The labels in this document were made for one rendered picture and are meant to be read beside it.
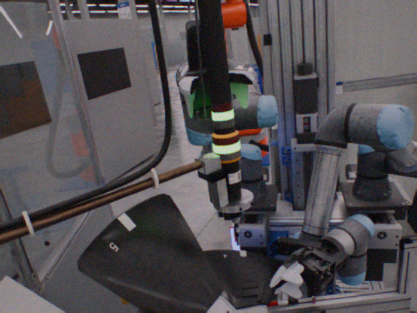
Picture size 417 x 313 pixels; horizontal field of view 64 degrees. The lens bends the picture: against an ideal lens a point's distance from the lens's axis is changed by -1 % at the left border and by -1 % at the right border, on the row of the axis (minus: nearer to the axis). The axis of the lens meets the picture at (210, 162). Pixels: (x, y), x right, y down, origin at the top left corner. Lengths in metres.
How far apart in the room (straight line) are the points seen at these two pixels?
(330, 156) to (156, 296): 0.65
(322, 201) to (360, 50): 1.63
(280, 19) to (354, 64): 1.13
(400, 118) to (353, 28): 1.57
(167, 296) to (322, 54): 1.14
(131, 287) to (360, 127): 0.70
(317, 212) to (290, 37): 0.75
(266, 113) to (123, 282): 0.46
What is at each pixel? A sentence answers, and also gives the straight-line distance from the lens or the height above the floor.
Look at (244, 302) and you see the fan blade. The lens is 0.77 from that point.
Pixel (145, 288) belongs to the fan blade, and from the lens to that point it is 0.62.
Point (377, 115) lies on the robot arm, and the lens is 0.99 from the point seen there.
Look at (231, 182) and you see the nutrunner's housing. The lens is 0.55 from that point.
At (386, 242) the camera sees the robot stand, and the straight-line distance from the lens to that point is 1.43.
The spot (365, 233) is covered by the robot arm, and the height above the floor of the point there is 1.19.
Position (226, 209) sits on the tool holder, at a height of 1.46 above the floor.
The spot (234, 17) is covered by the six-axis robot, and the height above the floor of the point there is 1.89.
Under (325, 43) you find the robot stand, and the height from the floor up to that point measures 1.64.
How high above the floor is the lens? 1.73
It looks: 21 degrees down
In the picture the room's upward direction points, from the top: 8 degrees counter-clockwise
